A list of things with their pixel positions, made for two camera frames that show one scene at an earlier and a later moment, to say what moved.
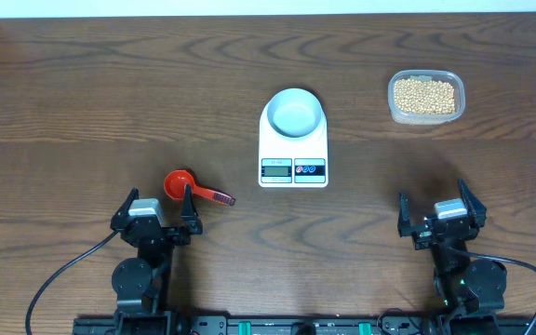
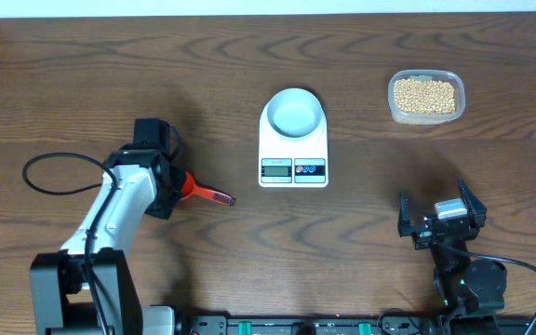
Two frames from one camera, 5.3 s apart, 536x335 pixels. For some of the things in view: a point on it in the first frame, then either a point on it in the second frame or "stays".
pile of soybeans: [424, 97] stays
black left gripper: [190, 222] -> [163, 209]
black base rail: [306, 325] stays
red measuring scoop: [175, 184] stays
